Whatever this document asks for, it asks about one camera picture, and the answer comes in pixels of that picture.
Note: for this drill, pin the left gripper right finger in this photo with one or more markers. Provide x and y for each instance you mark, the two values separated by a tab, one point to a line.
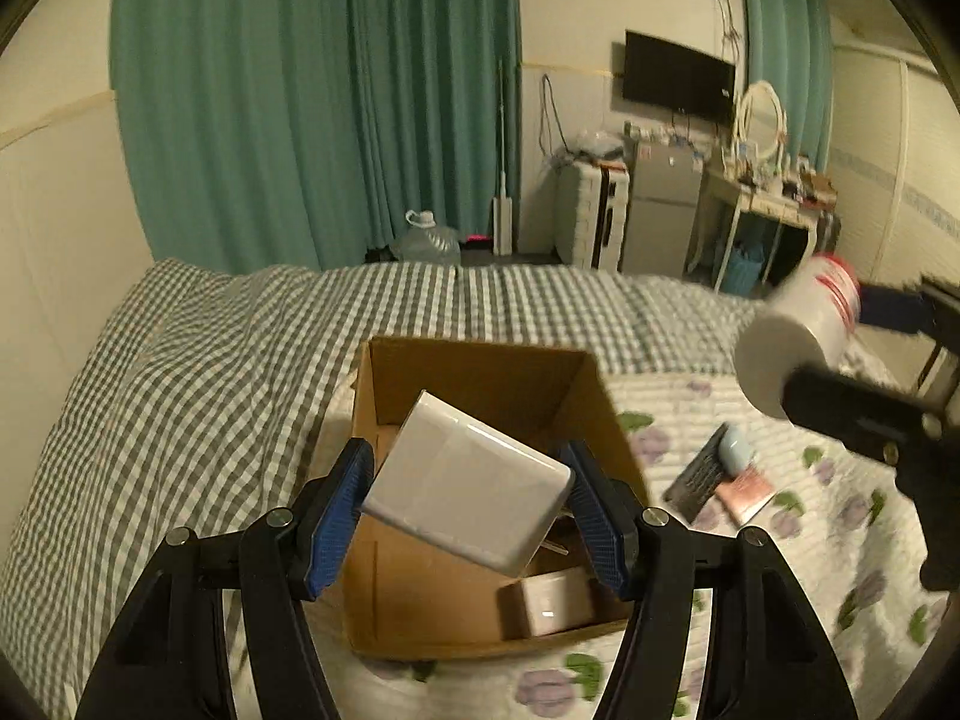
644	556

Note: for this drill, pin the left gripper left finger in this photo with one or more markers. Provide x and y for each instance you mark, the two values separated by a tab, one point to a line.
286	560

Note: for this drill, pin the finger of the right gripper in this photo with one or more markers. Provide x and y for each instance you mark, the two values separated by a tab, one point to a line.
871	420
900	309

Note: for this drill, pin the white red cylindrical bottle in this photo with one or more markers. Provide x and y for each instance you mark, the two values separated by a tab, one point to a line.
808	319

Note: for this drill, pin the small white box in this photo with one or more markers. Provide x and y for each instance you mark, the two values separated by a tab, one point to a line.
546	604

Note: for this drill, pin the white power adapter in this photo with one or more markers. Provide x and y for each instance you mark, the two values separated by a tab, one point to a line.
468	489

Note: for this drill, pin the black remote control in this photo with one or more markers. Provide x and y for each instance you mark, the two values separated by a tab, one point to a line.
689	493

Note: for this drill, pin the dark suitcase by table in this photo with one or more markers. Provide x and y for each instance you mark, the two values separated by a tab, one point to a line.
828	229

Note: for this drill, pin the white floral quilt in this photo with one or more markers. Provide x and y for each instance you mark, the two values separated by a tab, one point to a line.
780	607

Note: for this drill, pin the pink rose card box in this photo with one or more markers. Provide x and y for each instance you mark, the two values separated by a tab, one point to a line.
744	496

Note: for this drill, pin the brown cardboard box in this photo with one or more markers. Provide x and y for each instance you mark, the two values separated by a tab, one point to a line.
404	599

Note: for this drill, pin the light blue earbud case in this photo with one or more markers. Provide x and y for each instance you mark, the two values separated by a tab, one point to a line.
734	451

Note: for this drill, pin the blue plastic basket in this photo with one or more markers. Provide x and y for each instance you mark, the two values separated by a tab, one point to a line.
743	269

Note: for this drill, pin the grey checkered bed sheet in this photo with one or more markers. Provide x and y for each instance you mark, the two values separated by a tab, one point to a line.
201	401

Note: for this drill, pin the white dressing table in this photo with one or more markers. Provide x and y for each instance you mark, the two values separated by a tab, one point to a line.
724	204

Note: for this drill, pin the oval vanity mirror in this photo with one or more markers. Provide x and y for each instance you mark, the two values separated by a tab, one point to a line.
761	125

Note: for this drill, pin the silver mini fridge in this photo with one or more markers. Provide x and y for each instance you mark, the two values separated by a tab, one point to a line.
664	193

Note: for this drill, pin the green curtain by window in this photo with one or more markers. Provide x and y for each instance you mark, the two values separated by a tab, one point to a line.
790	46

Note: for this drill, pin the white suitcase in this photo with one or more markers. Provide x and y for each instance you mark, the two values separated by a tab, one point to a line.
589	215

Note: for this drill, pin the clear water jug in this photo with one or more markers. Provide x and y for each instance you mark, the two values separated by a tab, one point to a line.
426	241

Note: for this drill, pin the white flat mop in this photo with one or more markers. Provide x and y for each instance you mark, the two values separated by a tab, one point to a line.
502	202

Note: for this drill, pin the large green curtain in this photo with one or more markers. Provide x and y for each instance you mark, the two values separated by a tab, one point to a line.
302	132

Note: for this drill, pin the black wall television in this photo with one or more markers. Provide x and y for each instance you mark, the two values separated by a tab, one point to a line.
683	80

